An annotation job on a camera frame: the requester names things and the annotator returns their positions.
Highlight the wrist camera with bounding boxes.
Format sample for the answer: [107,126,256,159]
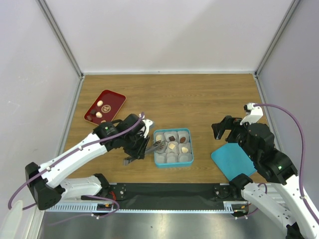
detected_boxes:
[142,119,154,138]
[240,103,263,125]

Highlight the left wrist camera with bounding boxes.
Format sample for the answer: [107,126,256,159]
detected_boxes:
[142,119,154,138]

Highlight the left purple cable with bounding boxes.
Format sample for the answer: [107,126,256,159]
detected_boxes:
[7,112,145,211]

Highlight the purple cable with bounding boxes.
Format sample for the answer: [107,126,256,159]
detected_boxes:
[7,112,145,211]
[254,103,312,212]

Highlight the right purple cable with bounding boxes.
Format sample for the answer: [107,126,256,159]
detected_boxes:
[254,103,312,212]

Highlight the teal tin lid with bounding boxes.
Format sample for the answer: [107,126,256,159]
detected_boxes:
[211,143,257,181]

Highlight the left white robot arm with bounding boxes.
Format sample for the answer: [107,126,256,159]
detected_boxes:
[25,114,154,210]

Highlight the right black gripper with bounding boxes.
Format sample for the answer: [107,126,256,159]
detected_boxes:
[210,115,258,161]

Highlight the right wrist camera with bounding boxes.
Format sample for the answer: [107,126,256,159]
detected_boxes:
[240,103,263,125]

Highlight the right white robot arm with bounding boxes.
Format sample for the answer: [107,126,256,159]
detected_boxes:
[211,116,319,239]

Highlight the metal tongs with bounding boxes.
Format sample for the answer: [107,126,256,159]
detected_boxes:
[123,141,165,166]

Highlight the white almond chocolate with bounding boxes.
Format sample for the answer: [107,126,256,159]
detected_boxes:
[181,147,188,153]

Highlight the teal square tin box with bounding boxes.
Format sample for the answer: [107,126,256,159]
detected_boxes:
[154,128,194,168]

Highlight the beige square chocolate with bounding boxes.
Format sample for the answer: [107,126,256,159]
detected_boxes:
[168,143,175,150]

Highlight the red lacquer tray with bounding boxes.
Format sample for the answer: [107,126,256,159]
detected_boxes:
[83,90,127,125]

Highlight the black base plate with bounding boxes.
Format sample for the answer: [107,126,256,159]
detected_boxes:
[111,183,236,206]

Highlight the aluminium frame rail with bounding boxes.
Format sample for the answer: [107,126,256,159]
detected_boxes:
[46,201,251,214]

